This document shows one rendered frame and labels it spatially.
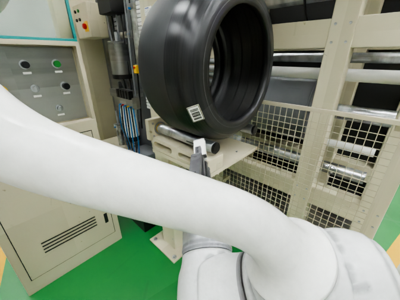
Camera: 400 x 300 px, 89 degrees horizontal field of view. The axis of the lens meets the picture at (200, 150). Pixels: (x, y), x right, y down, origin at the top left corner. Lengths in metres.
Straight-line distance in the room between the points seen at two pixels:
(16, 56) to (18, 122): 1.01
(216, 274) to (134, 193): 0.20
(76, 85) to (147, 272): 1.15
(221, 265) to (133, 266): 1.23
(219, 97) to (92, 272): 1.29
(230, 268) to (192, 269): 0.06
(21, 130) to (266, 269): 0.25
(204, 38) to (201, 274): 0.55
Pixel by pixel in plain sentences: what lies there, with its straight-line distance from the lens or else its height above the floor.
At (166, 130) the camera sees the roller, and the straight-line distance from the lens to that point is 0.91.
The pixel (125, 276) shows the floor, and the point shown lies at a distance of 1.52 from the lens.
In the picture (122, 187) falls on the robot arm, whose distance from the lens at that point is 0.17.
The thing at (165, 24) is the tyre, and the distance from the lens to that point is 0.69.
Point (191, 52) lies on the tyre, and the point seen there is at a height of 1.22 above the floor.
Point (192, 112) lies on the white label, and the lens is 0.66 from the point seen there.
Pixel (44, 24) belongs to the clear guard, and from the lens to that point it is 1.22.
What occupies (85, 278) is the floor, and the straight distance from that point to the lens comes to 1.60.
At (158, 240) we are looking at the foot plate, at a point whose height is 0.01.
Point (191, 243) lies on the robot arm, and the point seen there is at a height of 0.92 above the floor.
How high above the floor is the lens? 1.21
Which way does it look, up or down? 25 degrees down
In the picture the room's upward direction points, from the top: straight up
